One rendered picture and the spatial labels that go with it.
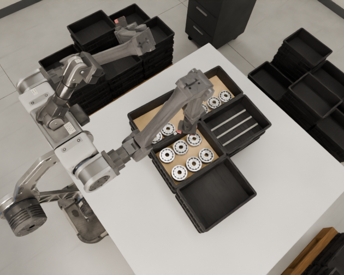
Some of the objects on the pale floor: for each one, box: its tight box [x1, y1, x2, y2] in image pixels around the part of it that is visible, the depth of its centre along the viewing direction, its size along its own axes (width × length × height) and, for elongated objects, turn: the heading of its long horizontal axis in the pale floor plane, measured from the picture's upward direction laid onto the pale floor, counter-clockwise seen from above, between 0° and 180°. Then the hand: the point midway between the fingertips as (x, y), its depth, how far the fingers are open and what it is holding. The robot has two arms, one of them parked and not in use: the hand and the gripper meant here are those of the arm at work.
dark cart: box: [185, 0, 257, 50], centre depth 280 cm, size 62×45×90 cm
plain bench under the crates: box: [48, 43, 344, 275], centre depth 213 cm, size 160×160×70 cm
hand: (185, 133), depth 149 cm, fingers open, 6 cm apart
